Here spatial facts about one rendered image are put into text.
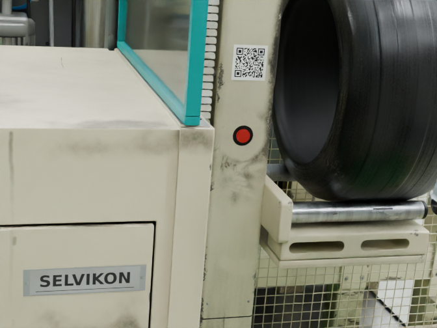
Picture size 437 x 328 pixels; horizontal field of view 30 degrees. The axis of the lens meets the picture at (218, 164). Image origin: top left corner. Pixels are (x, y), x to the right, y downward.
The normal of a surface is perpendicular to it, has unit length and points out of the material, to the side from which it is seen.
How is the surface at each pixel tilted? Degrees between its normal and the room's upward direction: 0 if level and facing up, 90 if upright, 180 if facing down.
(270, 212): 90
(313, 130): 48
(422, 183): 130
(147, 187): 90
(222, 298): 90
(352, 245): 90
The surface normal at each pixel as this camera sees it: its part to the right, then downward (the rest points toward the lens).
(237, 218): 0.26, 0.30
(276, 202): -0.96, 0.00
